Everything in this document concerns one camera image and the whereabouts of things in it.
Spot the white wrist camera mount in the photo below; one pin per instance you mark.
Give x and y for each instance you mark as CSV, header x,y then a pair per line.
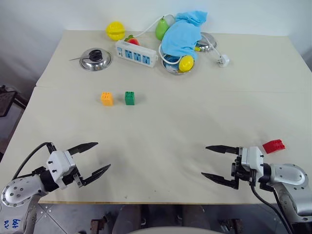
x,y
253,159
59,162

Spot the white round toy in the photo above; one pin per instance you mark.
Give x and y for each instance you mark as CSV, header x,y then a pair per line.
x,y
169,19

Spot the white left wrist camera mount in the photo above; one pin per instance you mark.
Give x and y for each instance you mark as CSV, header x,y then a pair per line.
x,y
59,162

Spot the yellow toy building block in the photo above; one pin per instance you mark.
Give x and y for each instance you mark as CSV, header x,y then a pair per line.
x,y
107,99

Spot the green toy building block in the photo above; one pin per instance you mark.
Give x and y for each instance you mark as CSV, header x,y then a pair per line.
x,y
130,98

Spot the red toy strawberry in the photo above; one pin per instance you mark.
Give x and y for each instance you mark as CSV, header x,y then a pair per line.
x,y
132,40

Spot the steel bowl with yellow toy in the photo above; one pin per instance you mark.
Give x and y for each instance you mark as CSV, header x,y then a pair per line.
x,y
171,69

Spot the dark rounded shape under table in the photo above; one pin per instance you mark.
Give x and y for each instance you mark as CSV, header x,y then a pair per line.
x,y
195,217
126,218

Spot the rusty metal table bracket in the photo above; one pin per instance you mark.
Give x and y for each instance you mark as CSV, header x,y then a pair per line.
x,y
98,224
230,224

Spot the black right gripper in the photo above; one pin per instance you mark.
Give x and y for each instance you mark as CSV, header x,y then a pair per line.
x,y
243,174

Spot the smooth yellow toy fruit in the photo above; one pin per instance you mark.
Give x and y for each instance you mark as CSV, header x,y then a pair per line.
x,y
186,63

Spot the yellow ribbed toy pumpkin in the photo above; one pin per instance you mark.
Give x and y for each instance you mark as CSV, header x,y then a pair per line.
x,y
115,30

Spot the green toy pear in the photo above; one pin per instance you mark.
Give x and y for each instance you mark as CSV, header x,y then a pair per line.
x,y
161,29

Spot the red toy building block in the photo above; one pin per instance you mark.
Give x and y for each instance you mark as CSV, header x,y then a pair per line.
x,y
274,146

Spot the steel pot lid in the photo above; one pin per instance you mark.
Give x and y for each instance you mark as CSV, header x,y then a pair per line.
x,y
96,63

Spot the dark metal frame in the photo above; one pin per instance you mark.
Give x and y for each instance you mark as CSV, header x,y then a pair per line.
x,y
9,100

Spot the steel bowl under cloth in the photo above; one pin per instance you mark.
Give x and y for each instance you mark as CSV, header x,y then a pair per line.
x,y
207,42

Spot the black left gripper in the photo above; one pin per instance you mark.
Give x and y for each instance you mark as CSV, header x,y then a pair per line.
x,y
70,179

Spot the pale rounded robot torso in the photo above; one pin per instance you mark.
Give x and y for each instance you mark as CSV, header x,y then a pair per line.
x,y
163,231

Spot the light blue cloth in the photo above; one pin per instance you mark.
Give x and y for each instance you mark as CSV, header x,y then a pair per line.
x,y
181,36

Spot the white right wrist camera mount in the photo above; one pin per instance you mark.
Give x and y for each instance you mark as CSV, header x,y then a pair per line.
x,y
253,159

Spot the white power strip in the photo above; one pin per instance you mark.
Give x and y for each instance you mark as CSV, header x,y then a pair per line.
x,y
136,54

